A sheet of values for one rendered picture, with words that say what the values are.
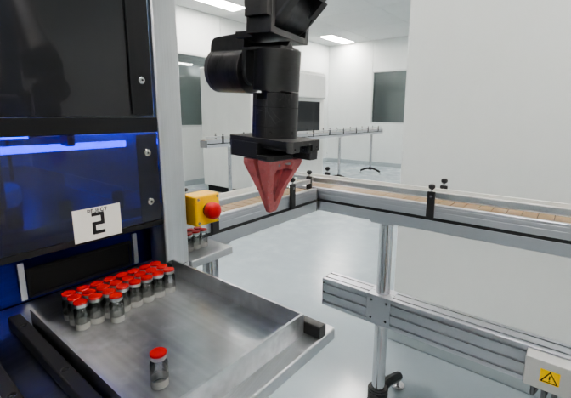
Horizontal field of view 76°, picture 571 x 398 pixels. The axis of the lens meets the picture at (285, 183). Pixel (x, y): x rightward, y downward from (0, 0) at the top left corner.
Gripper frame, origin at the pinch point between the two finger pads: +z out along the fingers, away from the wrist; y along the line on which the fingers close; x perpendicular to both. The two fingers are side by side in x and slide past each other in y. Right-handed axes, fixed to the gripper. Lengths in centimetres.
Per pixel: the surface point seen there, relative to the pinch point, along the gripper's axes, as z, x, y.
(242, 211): 20, -41, 45
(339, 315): 114, -146, 63
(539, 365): 55, -79, -34
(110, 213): 8.6, 4.5, 35.5
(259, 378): 21.4, 5.3, -3.6
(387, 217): 24, -82, 16
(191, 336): 22.0, 5.3, 10.3
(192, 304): 22.5, -0.9, 18.1
